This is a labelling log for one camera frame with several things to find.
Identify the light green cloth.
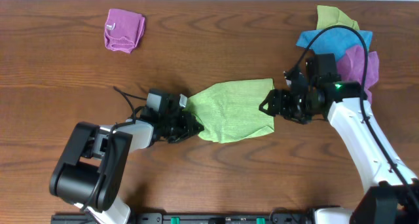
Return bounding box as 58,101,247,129
185,79,274,143

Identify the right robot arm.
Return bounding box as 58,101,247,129
259,54,418,223

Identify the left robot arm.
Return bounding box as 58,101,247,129
49,89,204,223

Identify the purple crumpled cloth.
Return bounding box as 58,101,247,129
337,45,379,103

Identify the blue cloth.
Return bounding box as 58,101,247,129
296,28,361,61

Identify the olive green cloth at back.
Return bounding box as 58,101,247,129
316,5,359,30

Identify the folded purple cloth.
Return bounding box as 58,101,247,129
103,9,146,54

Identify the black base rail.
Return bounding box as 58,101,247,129
50,205,357,224

